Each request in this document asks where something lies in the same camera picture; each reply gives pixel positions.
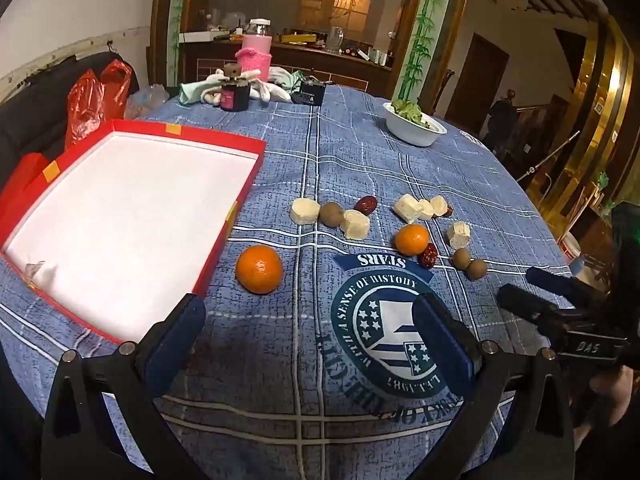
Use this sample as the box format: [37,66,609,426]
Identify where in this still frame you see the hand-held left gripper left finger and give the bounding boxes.
[41,292,207,480]

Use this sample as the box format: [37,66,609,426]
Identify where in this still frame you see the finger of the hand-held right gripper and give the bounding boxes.
[496,283,577,342]
[526,266,608,311]

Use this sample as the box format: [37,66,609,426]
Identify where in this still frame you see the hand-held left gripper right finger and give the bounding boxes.
[411,292,575,480]

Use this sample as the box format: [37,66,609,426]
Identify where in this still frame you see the small mandarin orange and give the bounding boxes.
[395,224,431,256]

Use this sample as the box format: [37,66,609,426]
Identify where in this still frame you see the large mandarin orange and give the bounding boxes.
[235,244,284,295]

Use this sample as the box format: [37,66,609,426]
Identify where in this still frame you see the red box with white inside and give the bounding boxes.
[0,119,267,346]

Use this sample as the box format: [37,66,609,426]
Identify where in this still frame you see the white cake piece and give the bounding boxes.
[290,197,321,225]

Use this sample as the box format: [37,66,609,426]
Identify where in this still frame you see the person's right hand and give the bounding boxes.
[572,362,640,453]

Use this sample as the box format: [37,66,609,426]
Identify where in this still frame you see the white bucket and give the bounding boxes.
[557,232,583,267]

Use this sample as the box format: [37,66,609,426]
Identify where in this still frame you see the metal pole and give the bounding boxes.
[517,130,581,181]

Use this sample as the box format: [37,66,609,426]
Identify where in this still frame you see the clear plastic scrap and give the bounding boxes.
[20,260,51,286]

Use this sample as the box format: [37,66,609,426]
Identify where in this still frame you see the blue plaid tablecloth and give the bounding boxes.
[0,82,576,480]

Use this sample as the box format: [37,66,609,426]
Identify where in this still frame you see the white bowl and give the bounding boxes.
[383,101,447,147]

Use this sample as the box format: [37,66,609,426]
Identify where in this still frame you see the brown wooden door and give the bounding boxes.
[445,32,510,133]

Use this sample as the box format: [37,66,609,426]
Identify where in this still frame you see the wooden chair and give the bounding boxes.
[434,69,457,116]

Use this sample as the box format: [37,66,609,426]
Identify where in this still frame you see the red cardboard lid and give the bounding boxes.
[0,152,52,202]

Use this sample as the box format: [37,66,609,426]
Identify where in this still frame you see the green leafy vegetable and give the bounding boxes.
[391,100,437,126]

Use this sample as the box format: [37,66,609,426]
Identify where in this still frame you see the clear plastic bag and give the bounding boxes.
[125,85,171,120]

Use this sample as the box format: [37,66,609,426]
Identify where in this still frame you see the light green cloth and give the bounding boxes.
[179,81,213,107]

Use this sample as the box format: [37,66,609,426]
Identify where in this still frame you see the dark jar with cork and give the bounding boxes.
[219,64,252,112]

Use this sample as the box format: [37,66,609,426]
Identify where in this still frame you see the red plastic bag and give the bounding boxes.
[65,59,133,151]

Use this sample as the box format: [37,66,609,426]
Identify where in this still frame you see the white gloves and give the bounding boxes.
[200,67,306,106]

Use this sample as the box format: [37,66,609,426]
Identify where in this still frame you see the black sofa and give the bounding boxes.
[0,52,151,176]

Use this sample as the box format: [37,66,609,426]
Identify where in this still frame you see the small black box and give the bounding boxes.
[299,77,327,107]

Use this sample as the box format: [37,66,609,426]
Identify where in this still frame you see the bamboo painted pillar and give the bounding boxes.
[395,0,473,106]

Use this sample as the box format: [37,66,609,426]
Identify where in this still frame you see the wooden counter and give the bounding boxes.
[180,35,396,97]

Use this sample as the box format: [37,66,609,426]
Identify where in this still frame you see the pink bottle with knitted sleeve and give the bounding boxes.
[235,18,275,83]

